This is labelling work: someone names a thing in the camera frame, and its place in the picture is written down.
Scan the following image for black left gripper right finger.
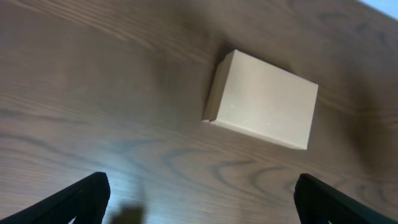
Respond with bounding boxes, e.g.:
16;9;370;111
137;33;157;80
294;173;397;224

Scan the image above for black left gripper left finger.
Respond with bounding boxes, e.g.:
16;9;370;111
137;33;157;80
1;172;111;224

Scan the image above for brown cardboard box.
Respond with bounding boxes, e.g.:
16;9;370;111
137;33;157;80
203;50;318;150

